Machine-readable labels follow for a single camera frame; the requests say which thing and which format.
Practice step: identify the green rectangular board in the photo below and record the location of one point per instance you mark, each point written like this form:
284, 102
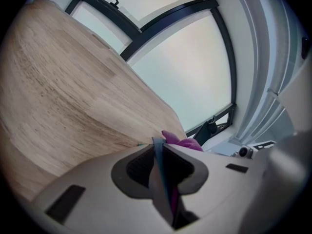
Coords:
158, 152

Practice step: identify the large black framed window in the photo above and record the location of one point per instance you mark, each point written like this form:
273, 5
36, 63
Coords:
226, 52

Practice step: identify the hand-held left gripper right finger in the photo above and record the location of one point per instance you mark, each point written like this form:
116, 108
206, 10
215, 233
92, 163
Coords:
219, 184

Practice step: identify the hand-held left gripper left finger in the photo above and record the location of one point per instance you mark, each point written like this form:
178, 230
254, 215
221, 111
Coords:
97, 199

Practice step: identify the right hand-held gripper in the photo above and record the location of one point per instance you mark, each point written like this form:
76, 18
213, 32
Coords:
245, 152

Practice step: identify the black mesh office chair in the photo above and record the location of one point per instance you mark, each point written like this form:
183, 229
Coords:
206, 133

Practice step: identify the purple cloth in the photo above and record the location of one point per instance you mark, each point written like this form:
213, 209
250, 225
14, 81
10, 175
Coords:
187, 142

